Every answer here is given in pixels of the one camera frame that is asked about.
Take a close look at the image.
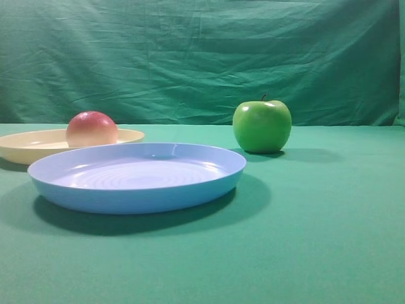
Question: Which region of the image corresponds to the red and yellow round bread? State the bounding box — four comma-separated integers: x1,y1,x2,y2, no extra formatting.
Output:
66,111,118,148

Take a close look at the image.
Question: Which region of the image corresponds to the light blue plastic plate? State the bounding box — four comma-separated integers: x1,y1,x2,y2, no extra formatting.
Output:
28,142,247,215

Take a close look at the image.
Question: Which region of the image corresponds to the pale yellow plastic plate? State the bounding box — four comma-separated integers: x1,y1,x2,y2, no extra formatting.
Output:
1,129,145,165

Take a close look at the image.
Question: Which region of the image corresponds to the green apple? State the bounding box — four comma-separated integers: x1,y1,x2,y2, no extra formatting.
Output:
232,99,292,154

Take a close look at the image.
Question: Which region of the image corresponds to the green table cloth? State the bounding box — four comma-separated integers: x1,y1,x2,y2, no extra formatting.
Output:
1,126,404,303

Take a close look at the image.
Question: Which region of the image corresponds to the green backdrop cloth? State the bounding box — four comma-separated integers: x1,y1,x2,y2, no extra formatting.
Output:
1,1,404,125

